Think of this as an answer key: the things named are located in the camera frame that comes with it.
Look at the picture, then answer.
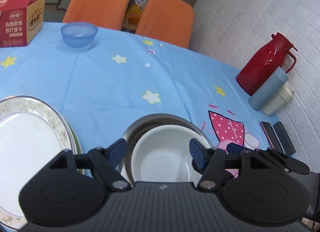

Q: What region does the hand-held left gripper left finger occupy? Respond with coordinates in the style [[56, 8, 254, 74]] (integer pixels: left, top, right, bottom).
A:
[[46, 138, 128, 190]]

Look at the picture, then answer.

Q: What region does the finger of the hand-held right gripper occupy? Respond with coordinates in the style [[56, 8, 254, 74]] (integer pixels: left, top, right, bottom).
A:
[[227, 143, 311, 175]]

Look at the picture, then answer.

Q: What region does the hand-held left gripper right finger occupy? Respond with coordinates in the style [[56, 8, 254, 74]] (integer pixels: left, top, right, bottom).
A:
[[189, 138, 277, 190]]

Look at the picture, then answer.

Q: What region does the white bowl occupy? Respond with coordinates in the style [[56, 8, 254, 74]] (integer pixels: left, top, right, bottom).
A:
[[130, 125, 200, 182]]

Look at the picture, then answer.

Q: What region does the green plate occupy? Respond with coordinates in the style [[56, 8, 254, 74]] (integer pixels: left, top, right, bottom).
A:
[[66, 122, 84, 175]]

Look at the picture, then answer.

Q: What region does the steel bowl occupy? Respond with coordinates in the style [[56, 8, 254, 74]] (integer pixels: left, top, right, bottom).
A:
[[122, 113, 213, 185]]

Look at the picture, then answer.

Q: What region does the white gold-rimmed plate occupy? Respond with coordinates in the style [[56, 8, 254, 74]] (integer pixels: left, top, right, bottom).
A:
[[0, 95, 75, 231]]

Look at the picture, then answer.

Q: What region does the smartphone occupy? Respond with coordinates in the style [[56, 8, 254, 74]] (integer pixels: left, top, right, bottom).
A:
[[259, 121, 282, 151]]

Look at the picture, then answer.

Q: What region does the black case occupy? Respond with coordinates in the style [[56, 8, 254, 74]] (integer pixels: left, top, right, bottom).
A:
[[272, 121, 297, 156]]

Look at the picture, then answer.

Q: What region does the cream cup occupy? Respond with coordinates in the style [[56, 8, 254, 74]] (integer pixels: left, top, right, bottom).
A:
[[261, 83, 295, 116]]

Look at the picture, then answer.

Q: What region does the blue printed tablecloth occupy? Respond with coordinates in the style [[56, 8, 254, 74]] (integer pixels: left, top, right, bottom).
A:
[[0, 21, 288, 180]]

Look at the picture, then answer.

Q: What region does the blue bottle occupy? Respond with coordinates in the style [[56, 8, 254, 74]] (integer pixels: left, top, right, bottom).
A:
[[248, 67, 290, 111]]

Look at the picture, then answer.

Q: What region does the red thermos jug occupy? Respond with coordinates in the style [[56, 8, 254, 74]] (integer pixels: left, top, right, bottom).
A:
[[236, 32, 298, 96]]

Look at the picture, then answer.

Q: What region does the blue plastic bowl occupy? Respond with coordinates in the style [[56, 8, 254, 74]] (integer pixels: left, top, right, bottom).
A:
[[61, 22, 98, 48]]

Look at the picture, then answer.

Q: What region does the orange chair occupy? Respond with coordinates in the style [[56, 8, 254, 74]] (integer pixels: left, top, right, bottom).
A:
[[135, 0, 195, 48], [62, 0, 132, 31]]

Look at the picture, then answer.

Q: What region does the red cracker box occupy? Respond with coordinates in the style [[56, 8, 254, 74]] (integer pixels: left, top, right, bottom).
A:
[[0, 0, 46, 48]]

